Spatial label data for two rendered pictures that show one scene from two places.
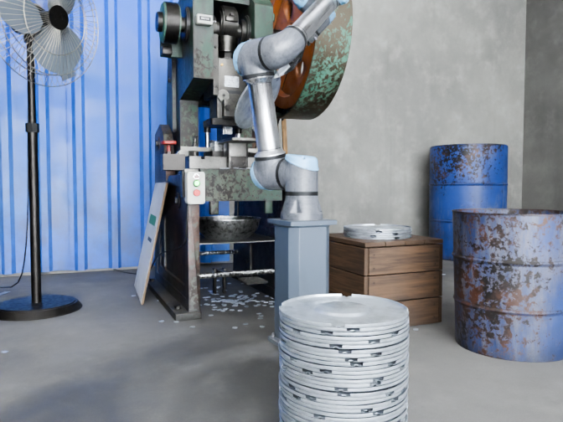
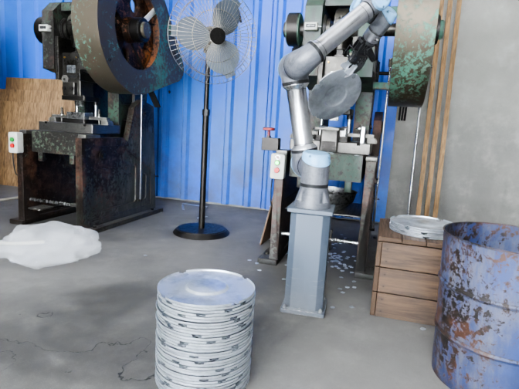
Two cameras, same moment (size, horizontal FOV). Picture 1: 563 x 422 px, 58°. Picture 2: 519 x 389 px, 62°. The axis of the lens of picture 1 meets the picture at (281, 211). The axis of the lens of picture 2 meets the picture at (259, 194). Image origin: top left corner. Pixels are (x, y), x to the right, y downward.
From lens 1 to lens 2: 1.08 m
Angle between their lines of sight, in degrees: 39
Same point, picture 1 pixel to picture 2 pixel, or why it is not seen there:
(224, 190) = not seen: hidden behind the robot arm
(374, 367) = (181, 333)
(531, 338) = (474, 377)
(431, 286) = not seen: hidden behind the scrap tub
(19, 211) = (233, 163)
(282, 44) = (296, 59)
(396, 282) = (411, 279)
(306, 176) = (310, 171)
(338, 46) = (420, 41)
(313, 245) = (309, 230)
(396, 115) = not seen: outside the picture
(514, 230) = (469, 259)
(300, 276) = (294, 253)
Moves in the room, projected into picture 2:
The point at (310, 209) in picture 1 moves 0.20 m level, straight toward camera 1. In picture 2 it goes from (310, 200) to (278, 204)
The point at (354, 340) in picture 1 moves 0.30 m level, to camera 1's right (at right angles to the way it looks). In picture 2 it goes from (169, 309) to (252, 350)
